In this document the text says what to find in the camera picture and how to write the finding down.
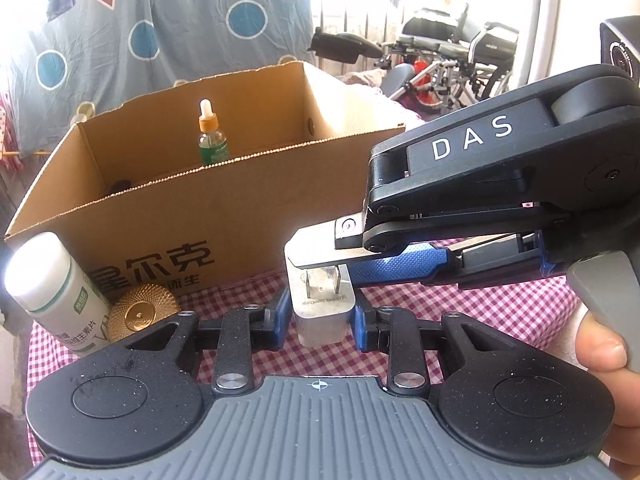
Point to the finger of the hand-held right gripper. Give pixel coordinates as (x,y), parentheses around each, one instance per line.
(325,240)
(400,262)

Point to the purple checkered tablecloth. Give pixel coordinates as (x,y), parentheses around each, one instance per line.
(500,310)

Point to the black wheelchair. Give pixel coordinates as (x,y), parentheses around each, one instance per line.
(460,50)

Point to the black oval case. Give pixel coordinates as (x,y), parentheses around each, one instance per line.
(120,186)

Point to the white charger plug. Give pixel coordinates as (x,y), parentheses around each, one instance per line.
(320,310)

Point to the green dropper bottle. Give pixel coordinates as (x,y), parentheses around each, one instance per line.
(213,142)

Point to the person's right hand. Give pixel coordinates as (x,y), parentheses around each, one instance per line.
(607,360)

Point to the black padded armrest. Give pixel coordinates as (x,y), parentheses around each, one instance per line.
(342,46)

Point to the blue dotted bedsheet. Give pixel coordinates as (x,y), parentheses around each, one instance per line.
(165,25)

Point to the grey round seat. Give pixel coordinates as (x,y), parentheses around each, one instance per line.
(398,80)

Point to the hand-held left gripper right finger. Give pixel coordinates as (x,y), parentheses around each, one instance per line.
(359,322)

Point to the gold round lid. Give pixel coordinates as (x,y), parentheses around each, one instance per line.
(142,312)

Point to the brown cardboard box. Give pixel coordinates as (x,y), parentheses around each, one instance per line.
(200,220)

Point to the white pill bottle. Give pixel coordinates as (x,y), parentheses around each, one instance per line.
(55,295)

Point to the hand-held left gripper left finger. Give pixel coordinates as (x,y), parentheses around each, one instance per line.
(283,310)

